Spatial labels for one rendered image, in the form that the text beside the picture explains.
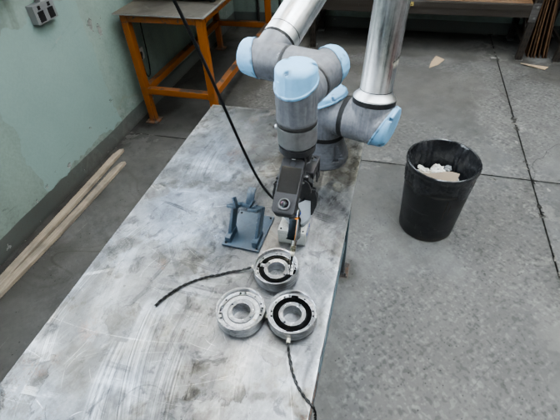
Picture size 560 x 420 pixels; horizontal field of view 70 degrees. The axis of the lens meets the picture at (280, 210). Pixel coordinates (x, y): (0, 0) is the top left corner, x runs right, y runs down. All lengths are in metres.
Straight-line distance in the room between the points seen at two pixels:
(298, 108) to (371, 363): 1.26
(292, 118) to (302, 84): 0.06
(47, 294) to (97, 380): 1.37
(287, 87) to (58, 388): 0.71
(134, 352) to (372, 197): 1.76
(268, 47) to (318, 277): 0.51
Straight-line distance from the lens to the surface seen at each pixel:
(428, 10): 4.08
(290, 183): 0.76
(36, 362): 1.00
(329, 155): 1.22
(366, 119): 1.11
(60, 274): 2.31
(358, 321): 1.84
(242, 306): 0.90
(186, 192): 1.22
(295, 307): 0.88
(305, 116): 0.71
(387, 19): 1.05
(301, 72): 0.68
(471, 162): 2.12
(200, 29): 2.72
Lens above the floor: 1.56
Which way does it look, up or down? 43 degrees down
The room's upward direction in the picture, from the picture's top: 3 degrees counter-clockwise
